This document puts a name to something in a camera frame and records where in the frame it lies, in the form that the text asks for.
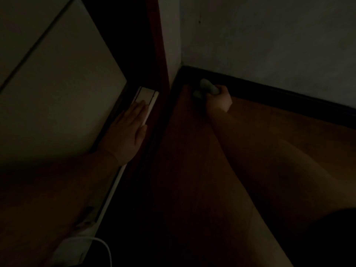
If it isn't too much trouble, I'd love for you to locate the person's left hand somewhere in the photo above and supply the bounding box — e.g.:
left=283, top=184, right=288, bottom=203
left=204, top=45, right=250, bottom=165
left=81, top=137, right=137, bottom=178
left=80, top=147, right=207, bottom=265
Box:
left=97, top=100, right=148, bottom=167

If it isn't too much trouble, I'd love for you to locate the person's right hand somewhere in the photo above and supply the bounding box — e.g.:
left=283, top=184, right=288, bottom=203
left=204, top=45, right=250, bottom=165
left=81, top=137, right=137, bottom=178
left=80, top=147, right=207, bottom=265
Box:
left=205, top=85, right=233, bottom=113

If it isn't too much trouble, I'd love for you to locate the grey cleaning cloth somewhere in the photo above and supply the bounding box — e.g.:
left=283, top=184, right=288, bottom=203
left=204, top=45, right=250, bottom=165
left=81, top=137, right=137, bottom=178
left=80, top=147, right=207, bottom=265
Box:
left=192, top=78, right=221, bottom=99

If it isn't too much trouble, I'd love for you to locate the person's right forearm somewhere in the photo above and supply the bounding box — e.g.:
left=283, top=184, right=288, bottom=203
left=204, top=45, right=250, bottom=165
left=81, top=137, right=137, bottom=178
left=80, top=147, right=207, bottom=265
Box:
left=207, top=106, right=356, bottom=267

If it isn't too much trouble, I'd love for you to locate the white wooden sliding door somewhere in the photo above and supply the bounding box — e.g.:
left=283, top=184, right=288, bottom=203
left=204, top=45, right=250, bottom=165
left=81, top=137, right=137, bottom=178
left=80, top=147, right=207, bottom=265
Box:
left=0, top=0, right=128, bottom=171

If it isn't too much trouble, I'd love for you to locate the black shirt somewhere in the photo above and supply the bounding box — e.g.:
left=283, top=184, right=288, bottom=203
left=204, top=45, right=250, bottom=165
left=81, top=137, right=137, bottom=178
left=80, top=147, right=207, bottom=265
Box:
left=293, top=208, right=356, bottom=267

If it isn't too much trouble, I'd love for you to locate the white cable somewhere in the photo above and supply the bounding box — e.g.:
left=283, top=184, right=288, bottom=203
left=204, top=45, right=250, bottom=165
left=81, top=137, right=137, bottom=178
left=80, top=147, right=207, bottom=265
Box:
left=59, top=236, right=113, bottom=267

